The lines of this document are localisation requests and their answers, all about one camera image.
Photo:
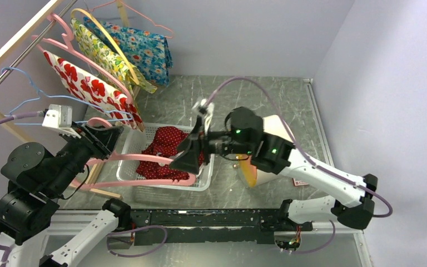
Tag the blue floral skirt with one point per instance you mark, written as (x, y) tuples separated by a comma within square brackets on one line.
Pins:
[(149, 52)]

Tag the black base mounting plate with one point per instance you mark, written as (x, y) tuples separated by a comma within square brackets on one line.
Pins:
[(205, 225)]

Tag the wooden clothes rack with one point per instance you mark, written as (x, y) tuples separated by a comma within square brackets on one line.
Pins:
[(12, 44)]

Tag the red polka dot skirt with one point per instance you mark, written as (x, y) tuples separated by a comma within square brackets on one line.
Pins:
[(164, 144)]

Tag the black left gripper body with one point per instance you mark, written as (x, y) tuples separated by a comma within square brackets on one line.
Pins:
[(83, 143)]

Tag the small red white card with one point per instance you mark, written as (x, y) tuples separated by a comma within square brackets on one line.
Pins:
[(299, 183)]

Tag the white cylindrical bin orange lid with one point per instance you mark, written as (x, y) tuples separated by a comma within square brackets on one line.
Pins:
[(248, 173)]

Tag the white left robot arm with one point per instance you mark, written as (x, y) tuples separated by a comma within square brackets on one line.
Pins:
[(37, 179)]

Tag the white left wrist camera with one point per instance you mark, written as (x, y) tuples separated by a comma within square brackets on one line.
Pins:
[(59, 118)]

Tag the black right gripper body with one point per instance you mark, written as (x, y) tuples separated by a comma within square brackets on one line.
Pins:
[(215, 143)]

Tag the yellow lemon print skirt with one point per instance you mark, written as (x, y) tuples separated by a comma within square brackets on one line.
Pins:
[(100, 53)]

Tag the white red flower skirt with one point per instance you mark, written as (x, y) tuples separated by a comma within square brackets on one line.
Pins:
[(89, 88)]

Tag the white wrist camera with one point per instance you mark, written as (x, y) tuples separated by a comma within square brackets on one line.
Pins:
[(59, 118), (204, 113)]

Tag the white plastic basket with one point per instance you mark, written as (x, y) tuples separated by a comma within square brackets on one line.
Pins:
[(136, 141)]

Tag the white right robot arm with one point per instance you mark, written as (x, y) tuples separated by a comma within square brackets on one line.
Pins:
[(349, 199)]

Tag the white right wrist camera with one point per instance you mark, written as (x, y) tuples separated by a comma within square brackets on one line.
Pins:
[(204, 113)]

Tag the pink plastic hanger back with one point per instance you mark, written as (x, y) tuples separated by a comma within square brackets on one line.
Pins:
[(67, 35)]

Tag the pink plastic hanger front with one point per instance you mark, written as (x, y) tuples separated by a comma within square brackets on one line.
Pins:
[(132, 157)]

